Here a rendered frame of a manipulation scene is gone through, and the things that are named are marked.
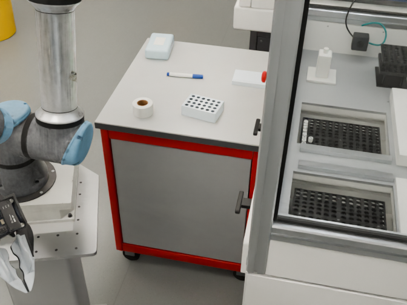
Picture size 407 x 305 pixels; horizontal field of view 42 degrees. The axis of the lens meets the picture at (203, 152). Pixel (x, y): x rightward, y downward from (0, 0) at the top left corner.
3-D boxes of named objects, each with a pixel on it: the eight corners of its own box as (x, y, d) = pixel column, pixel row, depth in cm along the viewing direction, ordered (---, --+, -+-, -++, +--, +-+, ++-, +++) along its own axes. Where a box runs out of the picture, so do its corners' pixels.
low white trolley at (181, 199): (114, 265, 227) (94, 121, 178) (155, 171, 274) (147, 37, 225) (249, 290, 218) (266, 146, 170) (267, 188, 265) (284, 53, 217)
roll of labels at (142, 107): (128, 112, 183) (128, 103, 180) (143, 104, 187) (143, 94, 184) (142, 120, 179) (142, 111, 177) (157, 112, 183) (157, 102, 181)
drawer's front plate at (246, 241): (240, 273, 124) (243, 242, 117) (257, 189, 146) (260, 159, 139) (247, 275, 123) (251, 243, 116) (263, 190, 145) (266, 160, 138)
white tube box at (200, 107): (181, 114, 182) (181, 105, 180) (191, 101, 188) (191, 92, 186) (214, 123, 179) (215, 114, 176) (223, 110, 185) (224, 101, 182)
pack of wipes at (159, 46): (168, 60, 210) (168, 51, 208) (145, 59, 211) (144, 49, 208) (174, 43, 222) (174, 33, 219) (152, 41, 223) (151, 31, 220)
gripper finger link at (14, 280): (11, 301, 81) (-14, 245, 81) (9, 301, 86) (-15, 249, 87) (31, 291, 82) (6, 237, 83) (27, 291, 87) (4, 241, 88)
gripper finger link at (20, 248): (31, 291, 82) (6, 237, 83) (27, 291, 87) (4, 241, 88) (50, 281, 84) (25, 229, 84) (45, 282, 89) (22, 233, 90)
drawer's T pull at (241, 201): (234, 214, 127) (234, 210, 126) (239, 193, 133) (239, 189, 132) (249, 216, 127) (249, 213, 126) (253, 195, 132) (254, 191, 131)
